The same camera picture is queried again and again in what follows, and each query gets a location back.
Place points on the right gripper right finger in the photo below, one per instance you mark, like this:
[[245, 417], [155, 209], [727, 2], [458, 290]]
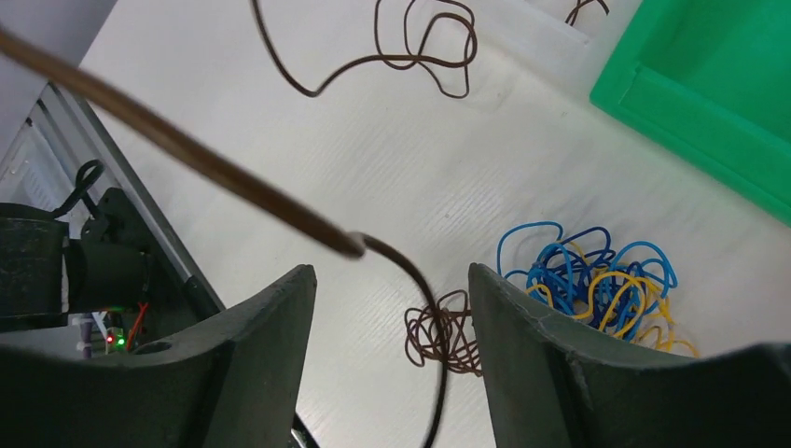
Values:
[[554, 382]]

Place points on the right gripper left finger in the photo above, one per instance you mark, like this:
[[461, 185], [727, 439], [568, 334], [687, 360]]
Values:
[[231, 380]]

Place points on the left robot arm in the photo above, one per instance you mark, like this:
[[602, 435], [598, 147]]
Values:
[[61, 262]]

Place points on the green plastic bin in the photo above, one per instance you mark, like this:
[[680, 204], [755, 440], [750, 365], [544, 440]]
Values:
[[710, 81]]

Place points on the clear plastic bin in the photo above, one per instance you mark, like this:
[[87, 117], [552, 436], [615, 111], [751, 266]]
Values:
[[586, 19]]

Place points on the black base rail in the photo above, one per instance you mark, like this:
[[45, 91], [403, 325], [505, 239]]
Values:
[[179, 295]]

